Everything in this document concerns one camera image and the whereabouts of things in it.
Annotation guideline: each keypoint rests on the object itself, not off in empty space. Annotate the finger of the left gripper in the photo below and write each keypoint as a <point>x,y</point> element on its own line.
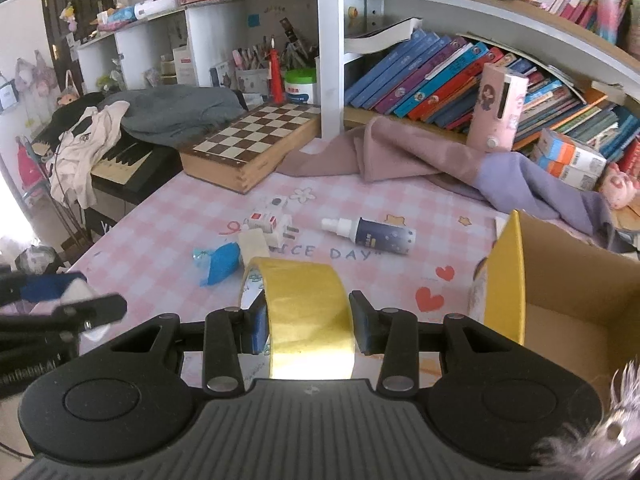
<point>47,287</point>

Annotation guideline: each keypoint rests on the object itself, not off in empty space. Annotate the navy spray bottle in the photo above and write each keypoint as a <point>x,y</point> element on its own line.
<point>380,236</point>

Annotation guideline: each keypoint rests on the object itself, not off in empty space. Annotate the white green jar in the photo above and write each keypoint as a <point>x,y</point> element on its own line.
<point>300,86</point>

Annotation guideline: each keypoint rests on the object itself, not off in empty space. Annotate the blue wrapper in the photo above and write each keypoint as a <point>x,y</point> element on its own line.
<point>216,265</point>

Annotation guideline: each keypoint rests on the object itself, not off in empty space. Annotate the orange blue white box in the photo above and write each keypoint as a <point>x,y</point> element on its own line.
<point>571,162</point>

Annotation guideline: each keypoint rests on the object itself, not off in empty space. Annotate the grey cloth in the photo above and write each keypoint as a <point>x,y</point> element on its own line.
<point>176,115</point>

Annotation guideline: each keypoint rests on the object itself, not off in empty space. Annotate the white shirt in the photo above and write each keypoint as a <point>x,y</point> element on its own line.
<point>81,147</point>

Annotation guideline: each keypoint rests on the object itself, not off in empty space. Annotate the white bookshelf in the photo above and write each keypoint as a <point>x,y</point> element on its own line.
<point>214,28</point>

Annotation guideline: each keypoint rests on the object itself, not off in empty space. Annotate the yellow cardboard box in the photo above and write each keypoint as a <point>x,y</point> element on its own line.
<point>570,301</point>

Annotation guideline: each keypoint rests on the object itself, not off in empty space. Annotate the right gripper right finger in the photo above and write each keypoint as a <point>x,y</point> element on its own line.
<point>369,330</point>

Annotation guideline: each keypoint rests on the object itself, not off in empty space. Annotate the wooden chess board box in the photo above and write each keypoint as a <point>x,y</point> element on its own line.
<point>244,153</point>

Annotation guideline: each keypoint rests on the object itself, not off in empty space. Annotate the white eraser block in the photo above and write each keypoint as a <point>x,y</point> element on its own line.
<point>252,244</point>

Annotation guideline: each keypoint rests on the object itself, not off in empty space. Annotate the pen holder cup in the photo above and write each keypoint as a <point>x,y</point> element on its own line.
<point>253,81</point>

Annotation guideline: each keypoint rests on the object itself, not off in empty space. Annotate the white red power adapter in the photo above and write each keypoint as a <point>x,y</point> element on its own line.
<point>271,217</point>

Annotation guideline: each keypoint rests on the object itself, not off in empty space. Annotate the black keyboard piano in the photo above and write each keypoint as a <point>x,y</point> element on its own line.
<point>131,170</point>

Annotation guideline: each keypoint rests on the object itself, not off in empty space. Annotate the pink purple cloth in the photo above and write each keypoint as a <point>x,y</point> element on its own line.
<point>384,150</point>

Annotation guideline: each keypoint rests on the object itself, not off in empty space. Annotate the yellow tape roll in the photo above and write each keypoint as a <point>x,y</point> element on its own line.
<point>311,332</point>

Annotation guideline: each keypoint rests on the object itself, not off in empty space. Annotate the pink cartoon box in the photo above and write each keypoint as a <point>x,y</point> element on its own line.
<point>497,110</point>

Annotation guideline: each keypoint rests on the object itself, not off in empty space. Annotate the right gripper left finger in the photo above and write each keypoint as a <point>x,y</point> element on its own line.
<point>255,326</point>

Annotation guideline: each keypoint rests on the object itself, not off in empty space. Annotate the pink pig toy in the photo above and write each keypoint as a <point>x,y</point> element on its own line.
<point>617,188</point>

